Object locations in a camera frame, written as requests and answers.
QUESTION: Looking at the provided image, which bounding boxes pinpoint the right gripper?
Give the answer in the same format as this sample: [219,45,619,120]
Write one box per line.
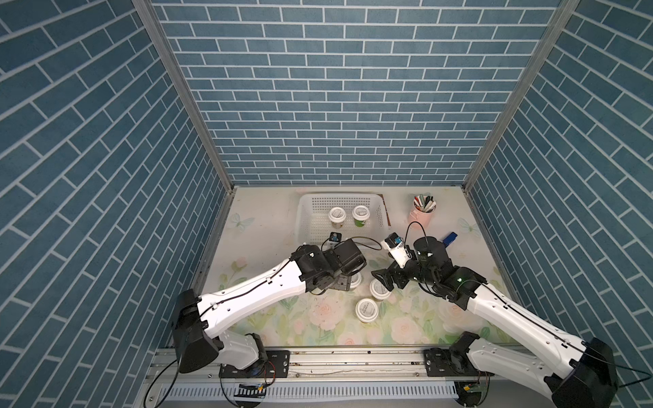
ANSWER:
[369,251,436,289]

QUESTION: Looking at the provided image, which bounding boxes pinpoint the white plastic basket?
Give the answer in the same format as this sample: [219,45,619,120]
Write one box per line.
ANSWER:
[295,193,389,245]

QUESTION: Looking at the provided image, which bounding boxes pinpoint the yogurt cup red label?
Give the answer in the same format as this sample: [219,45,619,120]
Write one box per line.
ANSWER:
[328,207,347,229]

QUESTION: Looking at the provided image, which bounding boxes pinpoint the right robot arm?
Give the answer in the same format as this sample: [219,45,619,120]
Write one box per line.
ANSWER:
[372,233,619,407]

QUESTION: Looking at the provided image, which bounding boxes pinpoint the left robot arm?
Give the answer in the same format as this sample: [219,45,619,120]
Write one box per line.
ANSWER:
[170,239,367,375]

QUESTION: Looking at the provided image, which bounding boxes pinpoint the yogurt cup top middle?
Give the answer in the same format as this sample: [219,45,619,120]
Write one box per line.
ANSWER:
[350,273,362,290]

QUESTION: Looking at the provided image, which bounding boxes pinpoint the yogurt cup centre right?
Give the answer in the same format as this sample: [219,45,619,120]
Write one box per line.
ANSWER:
[369,279,391,301]

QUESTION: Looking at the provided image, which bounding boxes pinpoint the yogurt cup bottom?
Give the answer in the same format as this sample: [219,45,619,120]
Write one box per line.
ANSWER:
[355,299,379,324]

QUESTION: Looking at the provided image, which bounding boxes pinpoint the blue clip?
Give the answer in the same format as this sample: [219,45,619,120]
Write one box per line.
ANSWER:
[441,232,457,248]

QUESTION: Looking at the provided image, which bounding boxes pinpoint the pink pen holder cup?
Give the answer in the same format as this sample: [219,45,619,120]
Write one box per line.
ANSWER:
[408,207,434,229]

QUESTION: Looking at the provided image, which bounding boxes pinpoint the pens in holder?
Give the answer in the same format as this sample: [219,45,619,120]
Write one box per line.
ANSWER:
[413,194,437,214]

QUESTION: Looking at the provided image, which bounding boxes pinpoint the red chopsticks packet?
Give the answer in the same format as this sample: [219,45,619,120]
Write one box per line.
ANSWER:
[378,194,392,229]

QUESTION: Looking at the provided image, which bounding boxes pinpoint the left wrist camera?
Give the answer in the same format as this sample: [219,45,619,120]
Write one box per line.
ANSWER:
[328,232,342,244]

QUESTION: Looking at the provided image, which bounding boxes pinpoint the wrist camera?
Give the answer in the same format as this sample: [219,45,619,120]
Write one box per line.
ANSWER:
[381,232,412,269]
[328,232,342,244]

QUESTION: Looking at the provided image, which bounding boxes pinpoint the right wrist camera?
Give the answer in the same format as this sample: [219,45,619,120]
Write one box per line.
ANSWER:
[381,232,412,269]

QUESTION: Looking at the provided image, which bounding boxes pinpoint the aluminium mounting rail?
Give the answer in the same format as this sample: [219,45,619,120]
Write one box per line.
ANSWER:
[137,345,567,384]

